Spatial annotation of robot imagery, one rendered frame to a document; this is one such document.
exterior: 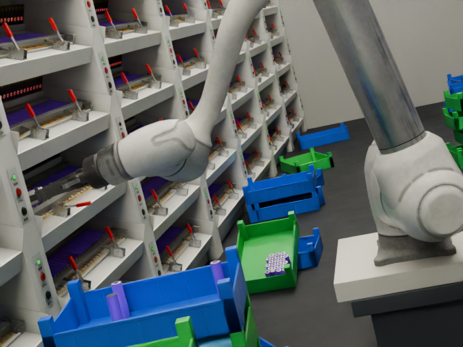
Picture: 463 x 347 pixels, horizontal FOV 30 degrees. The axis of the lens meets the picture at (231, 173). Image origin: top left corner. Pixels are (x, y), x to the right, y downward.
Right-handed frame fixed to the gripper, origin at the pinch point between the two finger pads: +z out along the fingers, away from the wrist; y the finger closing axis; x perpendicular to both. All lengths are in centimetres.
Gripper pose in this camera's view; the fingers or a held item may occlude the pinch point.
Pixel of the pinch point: (29, 198)
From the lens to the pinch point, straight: 203.1
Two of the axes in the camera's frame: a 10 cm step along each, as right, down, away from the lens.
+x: 3.9, 9.1, 1.2
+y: -2.1, 2.2, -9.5
